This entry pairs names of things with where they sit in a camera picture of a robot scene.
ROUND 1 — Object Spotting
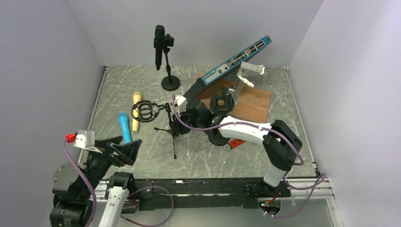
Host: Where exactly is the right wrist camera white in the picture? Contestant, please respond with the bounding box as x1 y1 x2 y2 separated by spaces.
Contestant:
174 96 187 114

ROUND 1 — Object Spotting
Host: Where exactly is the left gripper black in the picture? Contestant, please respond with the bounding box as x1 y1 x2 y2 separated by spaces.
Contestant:
79 136 141 198

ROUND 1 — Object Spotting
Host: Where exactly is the wooden board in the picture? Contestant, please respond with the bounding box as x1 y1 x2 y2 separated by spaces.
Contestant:
197 79 271 123

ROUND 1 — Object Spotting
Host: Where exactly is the blue network switch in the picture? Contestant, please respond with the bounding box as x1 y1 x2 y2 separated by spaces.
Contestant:
183 35 272 101

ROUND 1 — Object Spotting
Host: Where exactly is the black microphone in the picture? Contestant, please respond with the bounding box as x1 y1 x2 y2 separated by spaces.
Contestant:
154 25 165 70

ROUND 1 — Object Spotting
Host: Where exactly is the white metal bracket stand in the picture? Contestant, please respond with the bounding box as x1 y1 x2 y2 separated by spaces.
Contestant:
233 61 265 104

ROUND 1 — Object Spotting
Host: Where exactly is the black round base stand rear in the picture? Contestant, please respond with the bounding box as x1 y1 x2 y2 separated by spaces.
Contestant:
161 34 181 91

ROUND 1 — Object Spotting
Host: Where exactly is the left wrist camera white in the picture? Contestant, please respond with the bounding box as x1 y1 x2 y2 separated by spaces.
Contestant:
65 130 95 149

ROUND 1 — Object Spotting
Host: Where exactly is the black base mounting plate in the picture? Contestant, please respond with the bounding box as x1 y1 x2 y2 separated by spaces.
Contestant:
127 177 291 211

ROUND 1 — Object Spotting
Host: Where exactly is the blue microphone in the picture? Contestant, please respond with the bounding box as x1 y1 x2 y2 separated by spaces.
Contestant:
118 113 132 143

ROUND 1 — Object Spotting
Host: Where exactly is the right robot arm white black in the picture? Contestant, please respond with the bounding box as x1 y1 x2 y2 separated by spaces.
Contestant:
171 96 304 196

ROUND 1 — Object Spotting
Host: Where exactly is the red handled adjustable wrench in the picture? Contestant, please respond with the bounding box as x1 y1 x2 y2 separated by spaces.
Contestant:
224 139 246 151

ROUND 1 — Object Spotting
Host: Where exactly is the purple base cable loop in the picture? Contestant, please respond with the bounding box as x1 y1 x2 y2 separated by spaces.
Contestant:
119 186 174 227

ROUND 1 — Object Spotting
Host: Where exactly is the black tripod shock mount stand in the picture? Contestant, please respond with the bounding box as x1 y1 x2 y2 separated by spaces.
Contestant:
131 100 179 159

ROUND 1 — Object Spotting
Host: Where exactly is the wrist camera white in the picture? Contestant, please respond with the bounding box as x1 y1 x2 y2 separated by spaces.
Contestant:
174 96 187 114
65 130 95 149

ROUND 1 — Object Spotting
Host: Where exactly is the black shock mount desk stand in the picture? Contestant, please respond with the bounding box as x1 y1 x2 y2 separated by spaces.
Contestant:
207 88 235 146

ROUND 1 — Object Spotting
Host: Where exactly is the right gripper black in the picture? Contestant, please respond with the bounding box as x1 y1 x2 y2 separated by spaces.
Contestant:
172 107 203 135

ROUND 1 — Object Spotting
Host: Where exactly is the cream yellow microphone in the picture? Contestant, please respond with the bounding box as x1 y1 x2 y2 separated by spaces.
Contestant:
132 91 142 132

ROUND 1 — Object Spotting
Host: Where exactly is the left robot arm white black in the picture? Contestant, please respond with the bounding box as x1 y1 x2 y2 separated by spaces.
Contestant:
50 134 142 227

